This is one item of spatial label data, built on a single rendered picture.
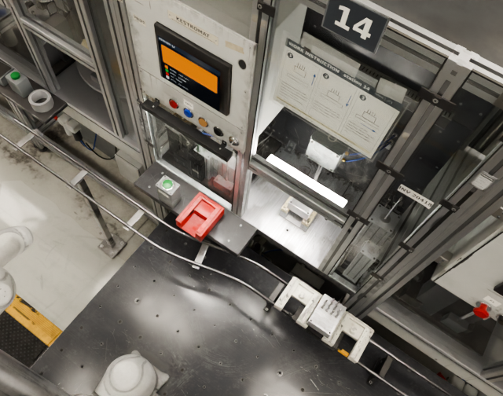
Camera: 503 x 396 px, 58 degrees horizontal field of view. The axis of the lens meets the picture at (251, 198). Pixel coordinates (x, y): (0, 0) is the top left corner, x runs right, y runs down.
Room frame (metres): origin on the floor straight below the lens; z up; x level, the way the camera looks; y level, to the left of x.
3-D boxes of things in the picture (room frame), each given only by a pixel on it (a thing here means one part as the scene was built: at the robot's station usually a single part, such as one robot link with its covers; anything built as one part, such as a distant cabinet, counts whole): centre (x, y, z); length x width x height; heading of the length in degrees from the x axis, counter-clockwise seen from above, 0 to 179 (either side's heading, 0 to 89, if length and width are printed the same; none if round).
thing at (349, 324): (0.47, -0.35, 0.84); 0.36 x 0.14 x 0.10; 64
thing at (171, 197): (0.85, 0.33, 0.97); 0.08 x 0.08 x 0.12; 64
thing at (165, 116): (0.89, 0.25, 1.37); 0.36 x 0.04 x 0.04; 64
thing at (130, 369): (0.14, 0.32, 0.85); 0.18 x 0.16 x 0.22; 155
